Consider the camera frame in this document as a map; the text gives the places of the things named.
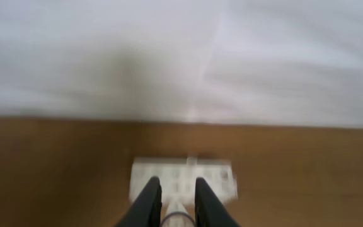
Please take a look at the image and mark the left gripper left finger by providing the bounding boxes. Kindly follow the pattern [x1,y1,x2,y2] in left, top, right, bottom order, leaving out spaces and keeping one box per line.
[114,175,163,227]

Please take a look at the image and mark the white test tube rack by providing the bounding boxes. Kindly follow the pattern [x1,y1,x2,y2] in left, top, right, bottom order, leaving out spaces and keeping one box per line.
[129,156,239,206]

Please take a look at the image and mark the clear test tube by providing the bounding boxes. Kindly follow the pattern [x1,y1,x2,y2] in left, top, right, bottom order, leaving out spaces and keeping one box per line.
[159,195,198,227]
[186,154,199,168]

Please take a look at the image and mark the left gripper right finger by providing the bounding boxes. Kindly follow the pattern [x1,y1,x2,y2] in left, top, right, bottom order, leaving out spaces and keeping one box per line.
[195,177,241,227]

